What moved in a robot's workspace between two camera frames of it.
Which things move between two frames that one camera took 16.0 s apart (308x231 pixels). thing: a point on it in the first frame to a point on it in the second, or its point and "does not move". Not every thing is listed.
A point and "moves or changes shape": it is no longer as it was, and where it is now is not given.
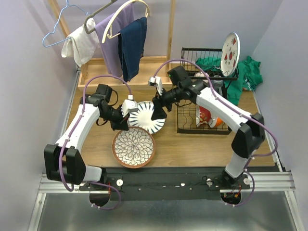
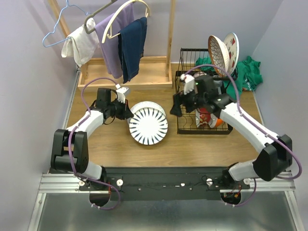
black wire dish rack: (203, 64) does not move
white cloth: (82, 46) does not move
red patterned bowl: (203, 115) does not move
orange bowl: (219, 122) does not move
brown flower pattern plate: (134, 148) to (219, 55)
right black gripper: (159, 102) to (178, 99)
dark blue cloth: (132, 41) does not move
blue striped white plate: (142, 118) moves or changes shape
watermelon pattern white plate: (230, 55) does not move
